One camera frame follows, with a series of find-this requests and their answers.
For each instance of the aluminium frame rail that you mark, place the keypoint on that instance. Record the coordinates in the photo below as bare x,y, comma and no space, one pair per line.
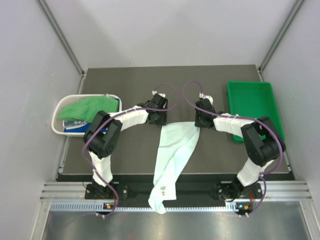
275,191

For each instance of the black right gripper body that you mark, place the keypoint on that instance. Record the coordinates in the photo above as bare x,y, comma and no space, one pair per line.
200,118

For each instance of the green plastic bin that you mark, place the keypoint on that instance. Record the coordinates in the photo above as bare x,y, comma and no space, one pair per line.
255,100

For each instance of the green towel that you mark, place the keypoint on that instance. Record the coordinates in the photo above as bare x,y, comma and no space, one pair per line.
87,108

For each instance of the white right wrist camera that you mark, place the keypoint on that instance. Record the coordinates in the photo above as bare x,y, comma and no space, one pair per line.
203,96

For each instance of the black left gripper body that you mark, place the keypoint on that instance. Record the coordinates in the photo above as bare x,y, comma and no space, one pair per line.
160,119

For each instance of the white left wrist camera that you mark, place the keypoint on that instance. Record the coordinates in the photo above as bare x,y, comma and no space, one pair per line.
155,92

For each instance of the grey slotted cable duct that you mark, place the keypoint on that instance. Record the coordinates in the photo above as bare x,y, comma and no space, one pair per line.
102,207

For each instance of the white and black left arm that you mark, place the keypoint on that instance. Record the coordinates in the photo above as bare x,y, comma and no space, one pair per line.
102,136

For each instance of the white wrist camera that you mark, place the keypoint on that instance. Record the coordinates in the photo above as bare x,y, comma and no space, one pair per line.
155,92
203,96

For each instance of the white plastic basket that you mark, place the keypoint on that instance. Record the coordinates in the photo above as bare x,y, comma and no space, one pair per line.
57,125

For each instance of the right aluminium corner post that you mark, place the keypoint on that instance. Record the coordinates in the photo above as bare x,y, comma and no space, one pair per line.
298,4

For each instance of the aluminium corner post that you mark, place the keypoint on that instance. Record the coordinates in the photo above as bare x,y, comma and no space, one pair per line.
298,4
60,35

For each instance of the pale mint towel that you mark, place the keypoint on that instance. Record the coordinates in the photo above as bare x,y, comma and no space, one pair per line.
176,146

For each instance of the left aluminium corner post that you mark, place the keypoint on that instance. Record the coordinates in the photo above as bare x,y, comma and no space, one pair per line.
60,35

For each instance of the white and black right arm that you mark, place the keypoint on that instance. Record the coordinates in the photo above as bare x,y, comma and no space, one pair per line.
262,141

